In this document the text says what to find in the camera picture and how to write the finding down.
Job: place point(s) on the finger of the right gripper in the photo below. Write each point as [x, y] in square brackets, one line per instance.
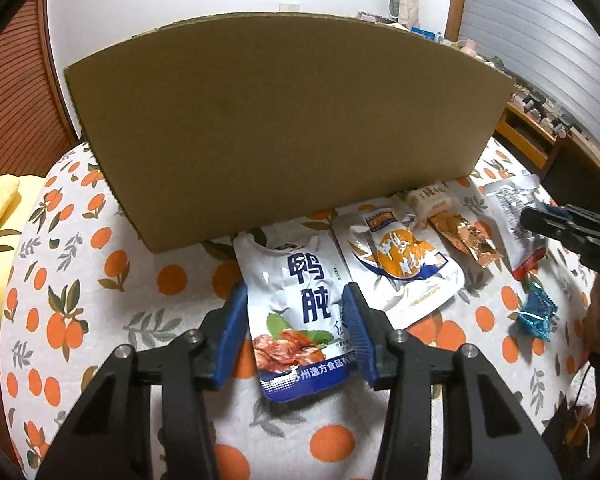
[555, 222]

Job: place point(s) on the pink bottle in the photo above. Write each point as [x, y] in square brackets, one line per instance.
[470, 48]

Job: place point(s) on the silver white snack pack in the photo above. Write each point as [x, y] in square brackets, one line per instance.
[506, 200]

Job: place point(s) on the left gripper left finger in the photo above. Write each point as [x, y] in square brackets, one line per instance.
[106, 435]

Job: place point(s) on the brown foil snack pack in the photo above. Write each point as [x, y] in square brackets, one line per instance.
[465, 237]

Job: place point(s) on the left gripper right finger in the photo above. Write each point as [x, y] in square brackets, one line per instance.
[485, 432]

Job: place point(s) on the brown cardboard box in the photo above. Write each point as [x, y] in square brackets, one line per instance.
[226, 123]

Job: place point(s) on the wooden louvred door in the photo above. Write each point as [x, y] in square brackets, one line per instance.
[35, 128]

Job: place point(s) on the small blue candy wrapper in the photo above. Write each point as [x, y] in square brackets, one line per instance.
[537, 313]

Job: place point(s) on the small white snack pack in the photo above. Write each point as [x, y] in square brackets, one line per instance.
[429, 201]

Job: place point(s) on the wooden sideboard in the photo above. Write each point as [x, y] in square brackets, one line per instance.
[533, 146]

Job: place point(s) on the orange print tablecloth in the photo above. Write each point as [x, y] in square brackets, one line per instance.
[82, 283]

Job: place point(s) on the orange white snack pack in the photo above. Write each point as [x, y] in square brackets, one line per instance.
[403, 273]

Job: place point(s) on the window roller blind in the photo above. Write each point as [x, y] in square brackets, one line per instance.
[549, 43]

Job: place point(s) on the yellow cushion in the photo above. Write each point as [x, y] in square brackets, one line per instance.
[18, 197]

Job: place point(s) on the duck gizzard snack pack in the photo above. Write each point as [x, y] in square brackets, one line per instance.
[294, 301]

